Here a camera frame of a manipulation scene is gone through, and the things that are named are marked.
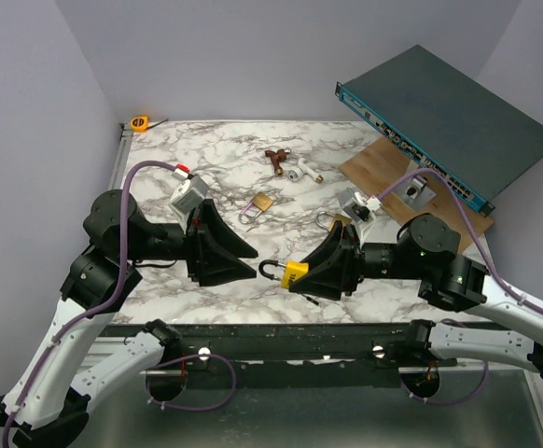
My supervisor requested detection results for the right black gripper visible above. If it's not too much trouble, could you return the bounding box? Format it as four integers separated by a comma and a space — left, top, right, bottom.
287, 221, 425, 301

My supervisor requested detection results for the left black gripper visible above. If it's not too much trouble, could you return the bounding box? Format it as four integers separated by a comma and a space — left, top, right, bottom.
125, 199, 260, 284

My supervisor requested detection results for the yellow padlock with keys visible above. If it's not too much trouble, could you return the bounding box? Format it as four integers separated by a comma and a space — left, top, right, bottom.
258, 259, 309, 289

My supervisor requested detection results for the large brass padlock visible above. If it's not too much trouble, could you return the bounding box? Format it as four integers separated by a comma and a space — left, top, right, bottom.
314, 211, 352, 231

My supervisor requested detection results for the small brass long-shackle padlock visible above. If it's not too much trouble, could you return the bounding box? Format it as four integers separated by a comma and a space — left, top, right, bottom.
237, 191, 275, 229

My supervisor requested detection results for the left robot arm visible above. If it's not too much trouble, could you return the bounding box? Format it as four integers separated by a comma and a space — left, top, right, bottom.
0, 189, 258, 447

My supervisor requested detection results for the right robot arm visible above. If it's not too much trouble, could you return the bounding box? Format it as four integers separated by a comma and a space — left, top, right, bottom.
288, 214, 543, 379

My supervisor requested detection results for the white faucet tap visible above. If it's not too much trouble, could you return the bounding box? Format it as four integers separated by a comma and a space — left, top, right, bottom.
287, 158, 324, 183

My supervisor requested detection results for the wooden board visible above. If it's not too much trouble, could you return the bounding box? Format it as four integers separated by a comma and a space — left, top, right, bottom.
339, 137, 473, 254

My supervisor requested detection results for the brown faucet tap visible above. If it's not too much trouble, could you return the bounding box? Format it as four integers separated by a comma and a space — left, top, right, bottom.
264, 148, 292, 176

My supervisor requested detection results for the orange tape measure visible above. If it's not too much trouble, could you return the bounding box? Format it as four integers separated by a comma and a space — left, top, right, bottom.
130, 116, 169, 133

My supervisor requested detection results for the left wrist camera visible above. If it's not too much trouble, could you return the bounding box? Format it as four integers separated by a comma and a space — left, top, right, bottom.
169, 164, 209, 231

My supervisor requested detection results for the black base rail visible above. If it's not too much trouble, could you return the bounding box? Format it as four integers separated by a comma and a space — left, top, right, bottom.
84, 321, 534, 389

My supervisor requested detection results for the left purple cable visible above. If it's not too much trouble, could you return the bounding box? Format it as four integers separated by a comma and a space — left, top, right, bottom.
1, 160, 238, 448

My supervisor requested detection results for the purple cable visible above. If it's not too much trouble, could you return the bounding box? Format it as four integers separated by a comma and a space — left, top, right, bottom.
1, 160, 238, 448
376, 167, 543, 406

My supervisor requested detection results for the metal switch stand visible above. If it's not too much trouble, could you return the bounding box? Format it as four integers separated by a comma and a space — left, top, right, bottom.
393, 175, 437, 211

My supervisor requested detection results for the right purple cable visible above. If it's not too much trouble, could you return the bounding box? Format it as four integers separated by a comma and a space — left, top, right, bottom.
376, 167, 543, 406

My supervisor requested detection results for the teal network switch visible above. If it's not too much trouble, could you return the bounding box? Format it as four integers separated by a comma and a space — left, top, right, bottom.
335, 45, 543, 217

